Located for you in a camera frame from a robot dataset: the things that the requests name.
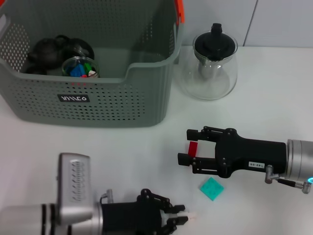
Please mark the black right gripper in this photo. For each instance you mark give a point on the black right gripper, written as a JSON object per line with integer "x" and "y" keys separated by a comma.
{"x": 252, "y": 154}

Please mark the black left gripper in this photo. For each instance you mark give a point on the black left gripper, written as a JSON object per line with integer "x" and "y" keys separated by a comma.
{"x": 129, "y": 218}

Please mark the white two-stud brick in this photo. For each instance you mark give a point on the white two-stud brick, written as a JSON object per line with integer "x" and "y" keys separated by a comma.
{"x": 92, "y": 72}
{"x": 192, "y": 215}

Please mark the teal square brick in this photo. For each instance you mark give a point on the teal square brick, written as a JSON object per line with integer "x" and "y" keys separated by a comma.
{"x": 211, "y": 189}

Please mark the green two-stud brick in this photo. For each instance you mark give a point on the green two-stud brick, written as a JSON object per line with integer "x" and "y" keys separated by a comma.
{"x": 87, "y": 67}

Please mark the blue square brick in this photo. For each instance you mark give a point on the blue square brick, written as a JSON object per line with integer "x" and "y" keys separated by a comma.
{"x": 76, "y": 71}

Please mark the glass teacup black holder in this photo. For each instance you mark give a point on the glass teacup black holder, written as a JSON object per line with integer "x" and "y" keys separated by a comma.
{"x": 66, "y": 67}
{"x": 85, "y": 49}

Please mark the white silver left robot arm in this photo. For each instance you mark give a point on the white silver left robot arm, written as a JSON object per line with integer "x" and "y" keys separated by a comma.
{"x": 29, "y": 220}

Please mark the grey-green perforated storage bin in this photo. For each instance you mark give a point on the grey-green perforated storage bin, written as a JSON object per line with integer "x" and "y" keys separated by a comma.
{"x": 110, "y": 105}

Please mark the dark red long brick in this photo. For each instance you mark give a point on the dark red long brick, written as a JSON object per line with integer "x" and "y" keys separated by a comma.
{"x": 192, "y": 148}

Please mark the glass teapot black lid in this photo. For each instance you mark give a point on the glass teapot black lid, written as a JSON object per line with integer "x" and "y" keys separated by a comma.
{"x": 215, "y": 44}

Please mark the dark clay teapot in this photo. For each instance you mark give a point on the dark clay teapot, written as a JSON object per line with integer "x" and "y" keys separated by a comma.
{"x": 45, "y": 51}

